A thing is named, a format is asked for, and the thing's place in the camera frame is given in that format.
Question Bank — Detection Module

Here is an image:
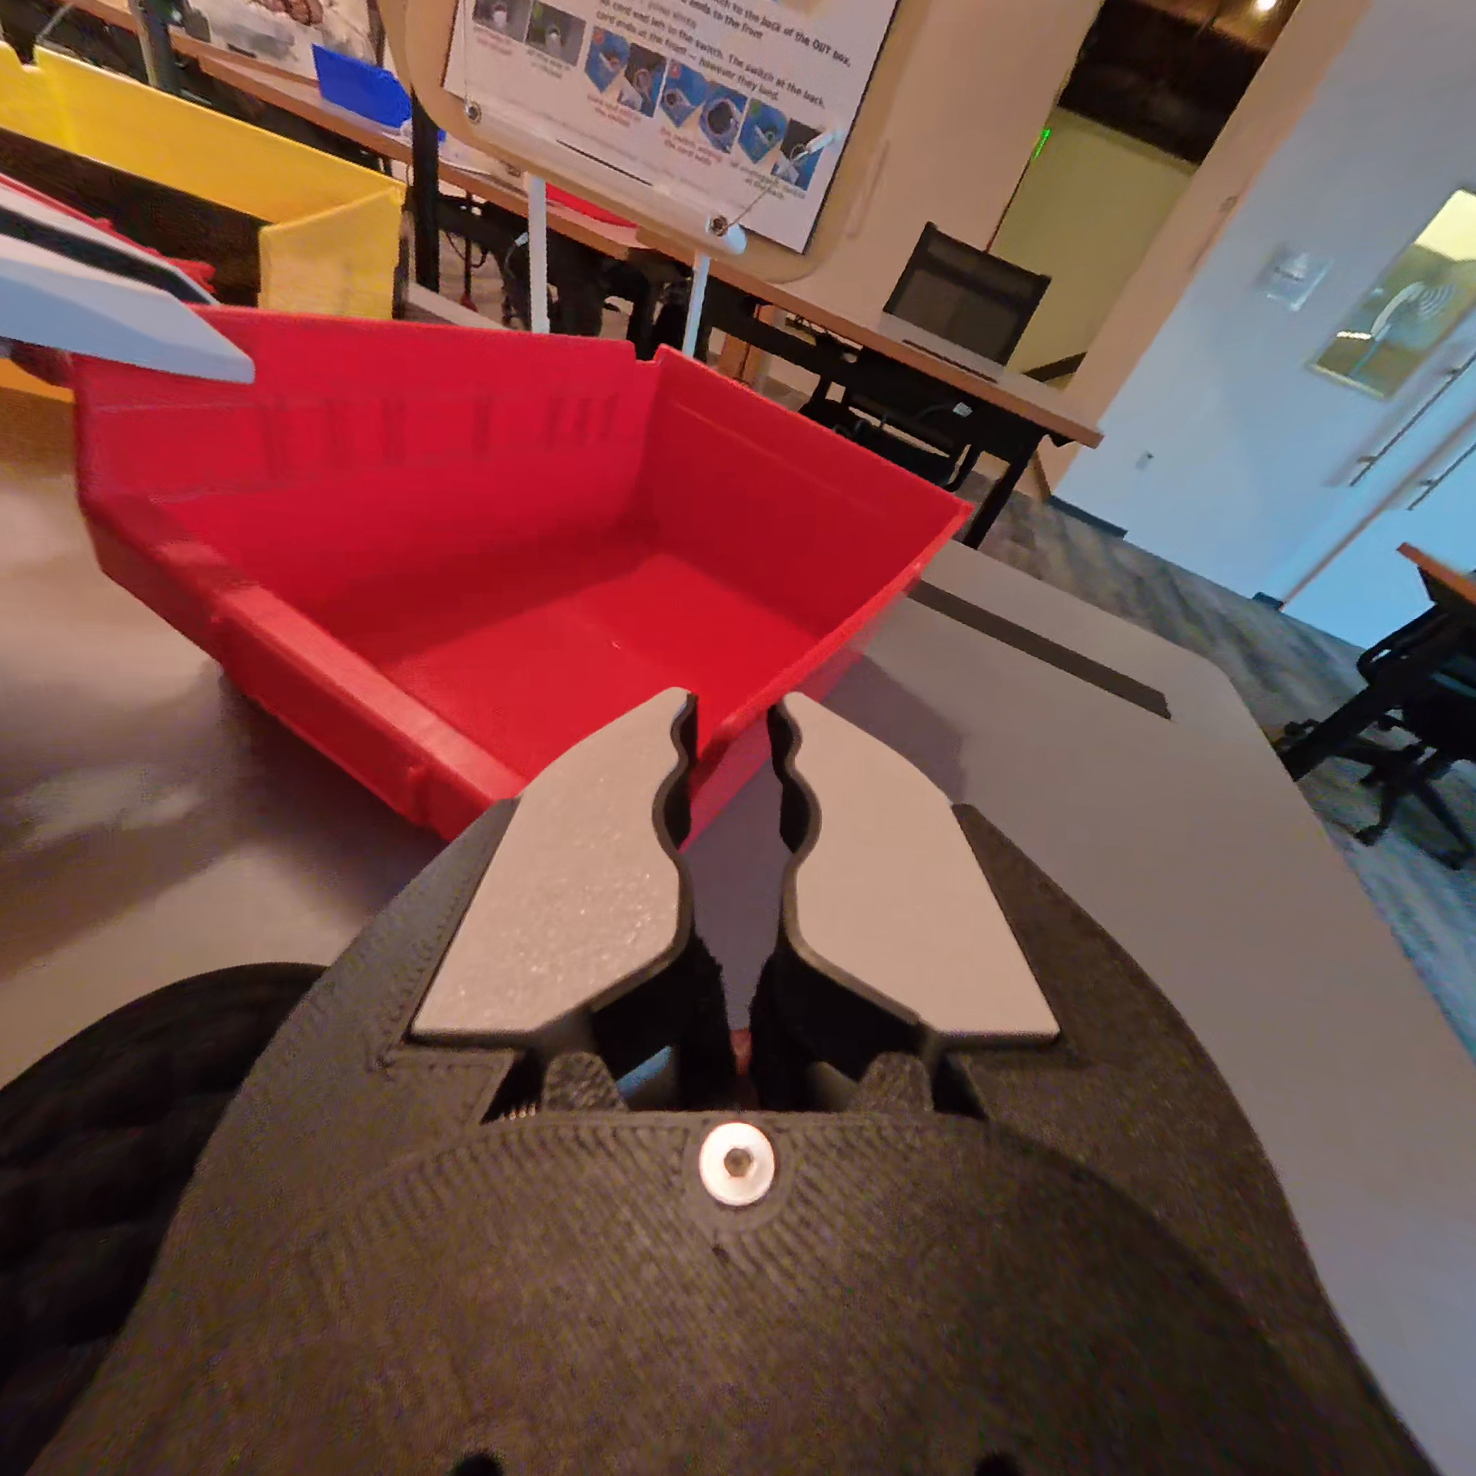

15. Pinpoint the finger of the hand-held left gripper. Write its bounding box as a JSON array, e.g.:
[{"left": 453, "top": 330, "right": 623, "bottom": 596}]
[
  {"left": 0, "top": 247, "right": 259, "bottom": 386},
  {"left": 0, "top": 181, "right": 222, "bottom": 310}
]

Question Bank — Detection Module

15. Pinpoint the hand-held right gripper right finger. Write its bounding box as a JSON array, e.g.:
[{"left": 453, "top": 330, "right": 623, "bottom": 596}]
[{"left": 766, "top": 690, "right": 1063, "bottom": 1048}]

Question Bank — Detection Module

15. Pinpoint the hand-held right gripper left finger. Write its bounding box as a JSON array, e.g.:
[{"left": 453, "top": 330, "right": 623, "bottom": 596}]
[{"left": 410, "top": 687, "right": 702, "bottom": 1045}]

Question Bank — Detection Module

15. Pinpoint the large red plastic bin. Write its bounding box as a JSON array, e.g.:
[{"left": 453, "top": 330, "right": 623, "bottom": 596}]
[{"left": 71, "top": 304, "right": 977, "bottom": 844}]

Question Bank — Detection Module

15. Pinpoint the yellow plastic bin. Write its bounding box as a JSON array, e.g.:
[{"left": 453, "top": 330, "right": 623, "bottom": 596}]
[{"left": 0, "top": 40, "right": 408, "bottom": 403}]

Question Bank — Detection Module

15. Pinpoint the blue plastic bin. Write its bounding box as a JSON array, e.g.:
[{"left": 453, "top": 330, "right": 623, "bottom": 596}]
[{"left": 311, "top": 43, "right": 417, "bottom": 134}]

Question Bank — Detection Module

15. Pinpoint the wooden office desk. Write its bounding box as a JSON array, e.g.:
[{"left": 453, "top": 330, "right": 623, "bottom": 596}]
[
  {"left": 70, "top": 0, "right": 1106, "bottom": 549},
  {"left": 1398, "top": 541, "right": 1476, "bottom": 613}
]

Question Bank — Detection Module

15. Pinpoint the black office chair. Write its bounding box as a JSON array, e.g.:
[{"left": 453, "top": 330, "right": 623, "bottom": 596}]
[
  {"left": 882, "top": 221, "right": 1054, "bottom": 370},
  {"left": 1274, "top": 610, "right": 1476, "bottom": 872}
]

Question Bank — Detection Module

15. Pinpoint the instruction board on stand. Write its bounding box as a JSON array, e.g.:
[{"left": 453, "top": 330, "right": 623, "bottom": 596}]
[{"left": 379, "top": 0, "right": 939, "bottom": 361}]

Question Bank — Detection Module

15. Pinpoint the framed wall picture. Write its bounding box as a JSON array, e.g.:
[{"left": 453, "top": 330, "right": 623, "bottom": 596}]
[{"left": 1309, "top": 189, "right": 1476, "bottom": 400}]

